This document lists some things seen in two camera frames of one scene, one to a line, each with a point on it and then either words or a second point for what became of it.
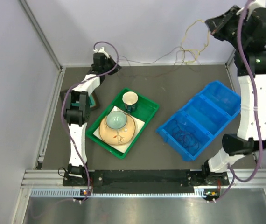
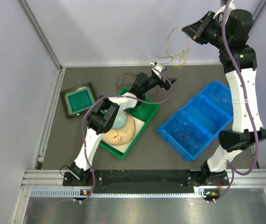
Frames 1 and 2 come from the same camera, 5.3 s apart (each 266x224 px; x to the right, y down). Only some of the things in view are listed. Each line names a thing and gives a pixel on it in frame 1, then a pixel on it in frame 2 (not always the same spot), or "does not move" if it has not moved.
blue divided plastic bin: [190, 130] does not move
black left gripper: [110, 60] to [167, 83]
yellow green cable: [193, 60] to [185, 53]
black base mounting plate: [151, 182] does not move
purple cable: [186, 138] does not move
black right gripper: [216, 25] to [195, 31]
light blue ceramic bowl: [116, 120] does not move
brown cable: [161, 74] to [130, 72]
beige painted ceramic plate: [117, 136] does not move
